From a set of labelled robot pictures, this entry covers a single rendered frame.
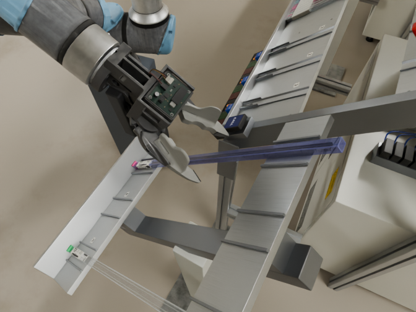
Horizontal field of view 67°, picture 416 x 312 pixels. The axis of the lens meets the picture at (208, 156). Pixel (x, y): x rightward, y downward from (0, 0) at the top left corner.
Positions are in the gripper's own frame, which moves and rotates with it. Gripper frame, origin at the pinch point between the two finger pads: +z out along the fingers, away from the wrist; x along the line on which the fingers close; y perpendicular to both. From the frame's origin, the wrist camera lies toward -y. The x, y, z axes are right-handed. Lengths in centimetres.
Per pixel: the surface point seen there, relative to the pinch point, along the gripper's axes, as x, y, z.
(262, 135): 18.0, -11.2, 11.0
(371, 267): 16, -23, 66
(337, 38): 122, -52, 38
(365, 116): 19.1, 10.9, 16.8
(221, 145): 13.1, -17.8, 6.0
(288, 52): 46.8, -14.7, 7.4
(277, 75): 37.2, -13.9, 8.0
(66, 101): 39, -136, -50
